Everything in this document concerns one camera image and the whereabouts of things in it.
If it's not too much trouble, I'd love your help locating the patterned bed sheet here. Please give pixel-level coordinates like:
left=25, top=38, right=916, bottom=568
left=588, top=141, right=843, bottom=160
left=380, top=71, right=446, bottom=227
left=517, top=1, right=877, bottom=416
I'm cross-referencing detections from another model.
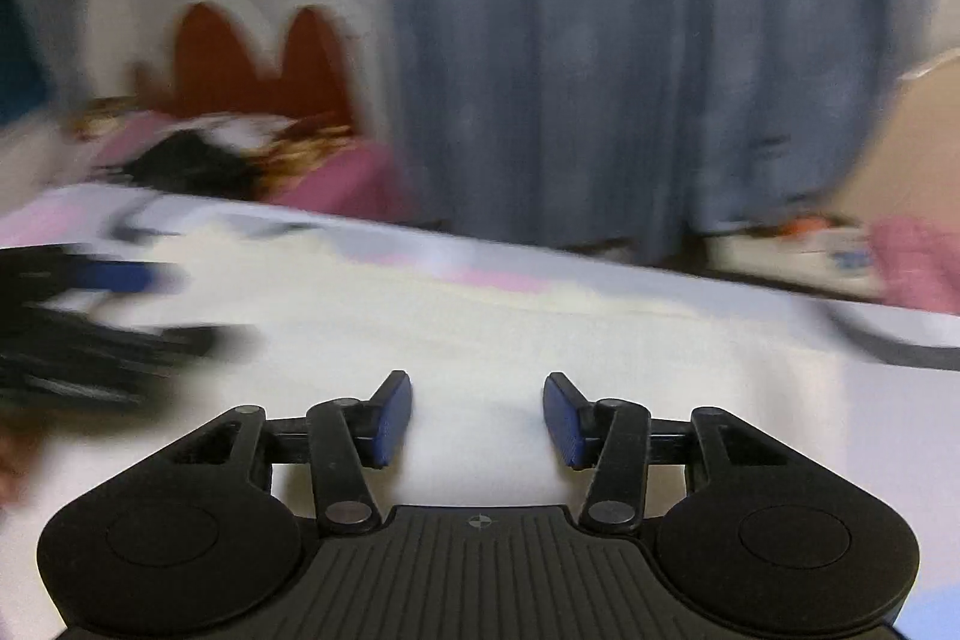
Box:
left=0, top=184, right=960, bottom=640

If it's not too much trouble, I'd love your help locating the dark cloth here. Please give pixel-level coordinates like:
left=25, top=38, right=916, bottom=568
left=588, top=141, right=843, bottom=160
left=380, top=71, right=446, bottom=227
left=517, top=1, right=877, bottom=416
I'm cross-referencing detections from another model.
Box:
left=124, top=130, right=260, bottom=202

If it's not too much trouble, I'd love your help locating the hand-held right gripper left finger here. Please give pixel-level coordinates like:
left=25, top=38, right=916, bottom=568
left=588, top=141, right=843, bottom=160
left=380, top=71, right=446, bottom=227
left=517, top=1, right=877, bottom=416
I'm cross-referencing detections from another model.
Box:
left=171, top=371, right=415, bottom=534

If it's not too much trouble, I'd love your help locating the pink striped pillow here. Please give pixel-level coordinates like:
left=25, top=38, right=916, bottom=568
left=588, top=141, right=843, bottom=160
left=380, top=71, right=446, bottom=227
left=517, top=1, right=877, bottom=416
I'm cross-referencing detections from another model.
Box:
left=259, top=141, right=410, bottom=223

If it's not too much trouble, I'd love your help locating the white knitted sweater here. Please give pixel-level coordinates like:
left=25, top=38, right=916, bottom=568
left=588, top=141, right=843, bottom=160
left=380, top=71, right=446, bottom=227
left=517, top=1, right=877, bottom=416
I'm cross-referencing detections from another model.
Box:
left=146, top=218, right=852, bottom=507

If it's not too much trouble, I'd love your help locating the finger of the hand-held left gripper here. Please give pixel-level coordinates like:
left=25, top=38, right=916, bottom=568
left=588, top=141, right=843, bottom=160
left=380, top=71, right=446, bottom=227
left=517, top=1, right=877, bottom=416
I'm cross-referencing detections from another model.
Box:
left=105, top=323, right=256, bottom=362
left=60, top=259, right=185, bottom=298

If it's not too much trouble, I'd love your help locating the red scalloped headboard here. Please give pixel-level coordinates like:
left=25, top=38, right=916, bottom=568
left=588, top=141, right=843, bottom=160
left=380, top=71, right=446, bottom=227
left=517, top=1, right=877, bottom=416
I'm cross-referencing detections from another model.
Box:
left=135, top=0, right=380, bottom=135

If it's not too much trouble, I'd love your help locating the floral patterned pillow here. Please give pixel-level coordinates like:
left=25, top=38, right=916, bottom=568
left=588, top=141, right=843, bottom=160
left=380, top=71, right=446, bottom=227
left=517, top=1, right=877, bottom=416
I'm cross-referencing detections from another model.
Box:
left=244, top=111, right=361, bottom=180

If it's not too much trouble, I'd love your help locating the red patterned cloth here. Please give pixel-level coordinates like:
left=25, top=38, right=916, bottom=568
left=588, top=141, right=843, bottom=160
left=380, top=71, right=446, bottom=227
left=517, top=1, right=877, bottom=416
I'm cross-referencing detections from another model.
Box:
left=870, top=215, right=960, bottom=314

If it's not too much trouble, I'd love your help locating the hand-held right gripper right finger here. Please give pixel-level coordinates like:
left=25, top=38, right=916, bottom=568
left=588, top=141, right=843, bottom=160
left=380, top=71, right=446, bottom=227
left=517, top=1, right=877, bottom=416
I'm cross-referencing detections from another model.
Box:
left=543, top=372, right=790, bottom=534

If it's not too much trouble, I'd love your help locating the wide blue curtain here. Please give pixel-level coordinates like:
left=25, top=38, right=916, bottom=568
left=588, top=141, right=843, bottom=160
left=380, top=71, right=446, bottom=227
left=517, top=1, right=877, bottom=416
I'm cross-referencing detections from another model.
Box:
left=379, top=0, right=923, bottom=266

